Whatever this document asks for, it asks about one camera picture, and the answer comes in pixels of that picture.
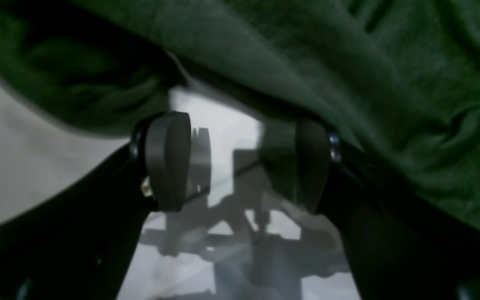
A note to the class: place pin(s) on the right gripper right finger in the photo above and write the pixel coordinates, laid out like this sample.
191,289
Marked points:
398,246

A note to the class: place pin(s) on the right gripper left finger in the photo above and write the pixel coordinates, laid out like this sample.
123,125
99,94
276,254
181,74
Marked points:
79,244

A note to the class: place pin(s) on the dark green t-shirt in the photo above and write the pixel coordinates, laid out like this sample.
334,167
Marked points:
400,79

